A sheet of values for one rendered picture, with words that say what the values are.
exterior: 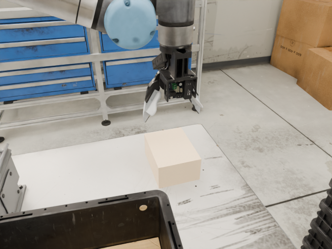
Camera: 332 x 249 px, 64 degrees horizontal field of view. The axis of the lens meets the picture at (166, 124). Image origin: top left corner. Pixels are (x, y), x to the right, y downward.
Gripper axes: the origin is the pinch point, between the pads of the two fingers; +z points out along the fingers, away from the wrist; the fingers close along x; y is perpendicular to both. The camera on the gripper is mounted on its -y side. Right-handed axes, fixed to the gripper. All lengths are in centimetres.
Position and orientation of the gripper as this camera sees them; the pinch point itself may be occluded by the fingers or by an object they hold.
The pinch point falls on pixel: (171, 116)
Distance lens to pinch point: 71.1
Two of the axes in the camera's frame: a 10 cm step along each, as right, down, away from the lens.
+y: 3.0, 5.2, -8.0
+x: 9.6, -1.6, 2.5
